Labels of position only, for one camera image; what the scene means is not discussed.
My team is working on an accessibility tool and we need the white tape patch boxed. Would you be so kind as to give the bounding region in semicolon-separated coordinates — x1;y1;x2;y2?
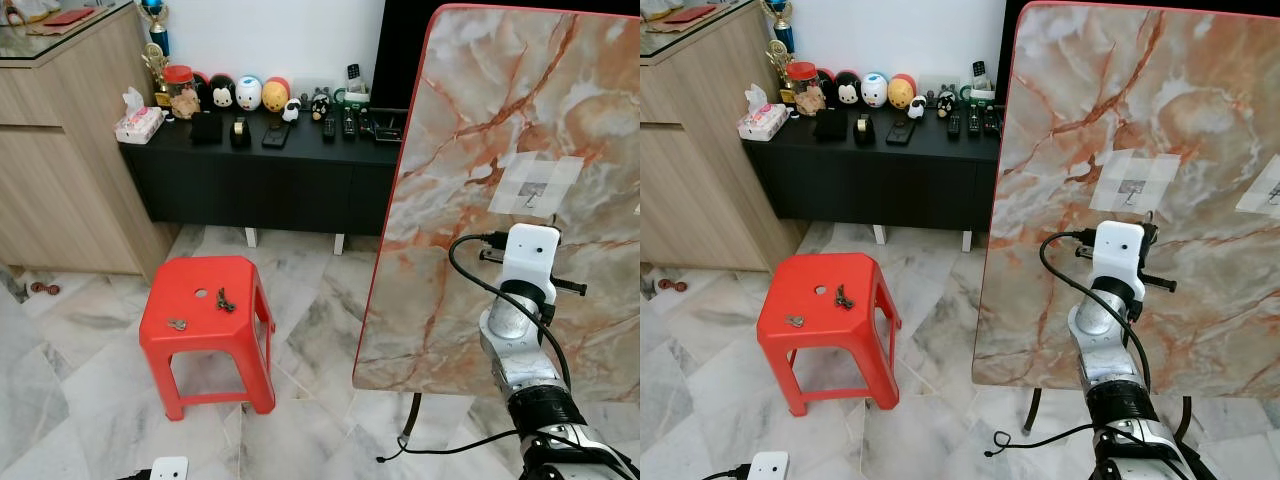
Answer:
1090;148;1187;215
1235;153;1280;217
488;151;587;222

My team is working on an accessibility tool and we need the marble pattern table top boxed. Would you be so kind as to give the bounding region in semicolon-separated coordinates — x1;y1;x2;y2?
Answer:
972;0;1280;403
352;4;641;403

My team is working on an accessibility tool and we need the light wooden cabinet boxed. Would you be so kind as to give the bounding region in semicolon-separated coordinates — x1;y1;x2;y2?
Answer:
640;0;807;273
0;0;183;283

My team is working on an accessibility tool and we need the red plastic stool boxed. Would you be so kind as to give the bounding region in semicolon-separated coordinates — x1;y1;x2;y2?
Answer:
137;254;278;422
756;251;902;417

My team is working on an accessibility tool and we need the black television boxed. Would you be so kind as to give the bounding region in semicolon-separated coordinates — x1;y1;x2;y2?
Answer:
370;0;443;113
995;0;1033;109

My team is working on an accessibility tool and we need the pink white tissue pack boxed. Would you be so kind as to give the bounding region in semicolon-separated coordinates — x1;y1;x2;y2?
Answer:
737;84;792;142
114;87;167;145

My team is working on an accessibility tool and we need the black low console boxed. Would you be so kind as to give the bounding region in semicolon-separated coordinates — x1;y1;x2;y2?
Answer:
120;108;409;253
742;104;1004;251

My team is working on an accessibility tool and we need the red lidded glass jar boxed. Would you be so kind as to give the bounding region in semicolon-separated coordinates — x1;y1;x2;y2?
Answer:
160;64;197;120
785;61;824;117

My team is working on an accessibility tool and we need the blue gold trophy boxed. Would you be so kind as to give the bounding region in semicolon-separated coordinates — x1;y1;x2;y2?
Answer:
138;0;172;57
764;0;798;53

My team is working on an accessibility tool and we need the thin black dangling cable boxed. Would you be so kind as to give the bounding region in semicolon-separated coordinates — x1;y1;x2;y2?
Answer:
376;424;513;464
984;424;1101;459

